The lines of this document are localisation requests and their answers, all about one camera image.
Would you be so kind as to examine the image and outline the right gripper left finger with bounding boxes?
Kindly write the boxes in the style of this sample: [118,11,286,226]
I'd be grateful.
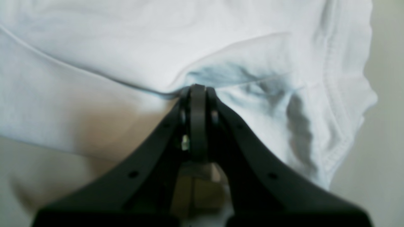
[33,84,207,227]

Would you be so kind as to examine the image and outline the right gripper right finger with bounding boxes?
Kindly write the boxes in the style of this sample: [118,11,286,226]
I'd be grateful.
[206,87,372,227]

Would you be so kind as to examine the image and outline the white T-shirt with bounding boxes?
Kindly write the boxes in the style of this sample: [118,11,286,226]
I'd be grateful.
[0,0,378,191]

